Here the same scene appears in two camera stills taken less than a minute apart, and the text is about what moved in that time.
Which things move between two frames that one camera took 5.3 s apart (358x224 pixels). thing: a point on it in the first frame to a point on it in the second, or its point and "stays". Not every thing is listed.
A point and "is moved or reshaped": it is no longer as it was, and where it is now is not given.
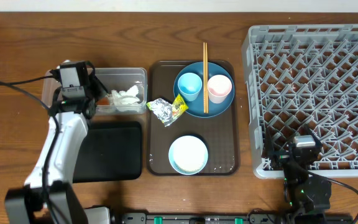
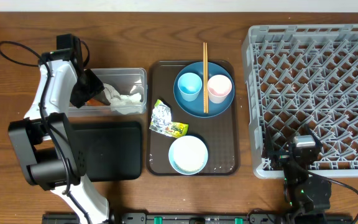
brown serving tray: (220, 134) stays
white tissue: (125, 101) is moved or reshaped
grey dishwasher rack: (324, 77) stays
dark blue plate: (196, 107) stays
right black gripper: (269, 150) stays
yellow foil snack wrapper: (166, 112) to (161, 121)
